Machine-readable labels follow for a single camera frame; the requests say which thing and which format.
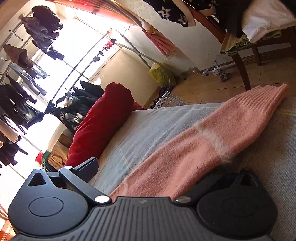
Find orange knit sweater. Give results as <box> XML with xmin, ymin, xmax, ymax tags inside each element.
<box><xmin>109</xmin><ymin>83</ymin><xmax>289</xmax><ymax>202</ymax></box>

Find metal clothes rack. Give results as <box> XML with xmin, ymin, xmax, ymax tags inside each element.
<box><xmin>44</xmin><ymin>28</ymin><xmax>160</xmax><ymax>114</ymax></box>

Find row of hanging clothes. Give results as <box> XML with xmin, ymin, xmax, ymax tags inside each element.
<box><xmin>0</xmin><ymin>5</ymin><xmax>65</xmax><ymax>167</ymax></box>

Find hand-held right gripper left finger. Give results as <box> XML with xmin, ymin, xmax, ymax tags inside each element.
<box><xmin>28</xmin><ymin>157</ymin><xmax>112</xmax><ymax>207</ymax></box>

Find pink curtain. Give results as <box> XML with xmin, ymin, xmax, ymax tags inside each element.
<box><xmin>50</xmin><ymin>0</ymin><xmax>178</xmax><ymax>58</ymax></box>

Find white wire basket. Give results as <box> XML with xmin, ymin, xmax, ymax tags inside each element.
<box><xmin>154</xmin><ymin>91</ymin><xmax>185</xmax><ymax>109</ymax></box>

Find wooden chair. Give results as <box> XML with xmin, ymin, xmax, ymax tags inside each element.
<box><xmin>183</xmin><ymin>0</ymin><xmax>296</xmax><ymax>91</ymax></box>

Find dark hanging jackets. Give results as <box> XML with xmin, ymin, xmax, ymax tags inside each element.
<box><xmin>44</xmin><ymin>80</ymin><xmax>104</xmax><ymax>132</ymax></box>

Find white cloth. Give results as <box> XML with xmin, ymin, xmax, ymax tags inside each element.
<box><xmin>242</xmin><ymin>0</ymin><xmax>296</xmax><ymax>43</ymax></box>

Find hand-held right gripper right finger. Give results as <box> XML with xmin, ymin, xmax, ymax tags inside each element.
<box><xmin>173</xmin><ymin>170</ymin><xmax>258</xmax><ymax>207</ymax></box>

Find yellow plastic bag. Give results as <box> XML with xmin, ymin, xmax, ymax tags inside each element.
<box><xmin>149</xmin><ymin>62</ymin><xmax>176</xmax><ymax>88</ymax></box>

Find red quilt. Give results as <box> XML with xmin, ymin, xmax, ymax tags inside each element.
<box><xmin>65</xmin><ymin>83</ymin><xmax>144</xmax><ymax>167</ymax></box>

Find row of small socks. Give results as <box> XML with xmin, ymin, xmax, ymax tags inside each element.
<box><xmin>91</xmin><ymin>39</ymin><xmax>117</xmax><ymax>63</ymax></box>

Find grey toy dinosaur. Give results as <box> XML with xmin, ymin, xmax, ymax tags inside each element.
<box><xmin>201</xmin><ymin>58</ymin><xmax>236</xmax><ymax>82</ymax></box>

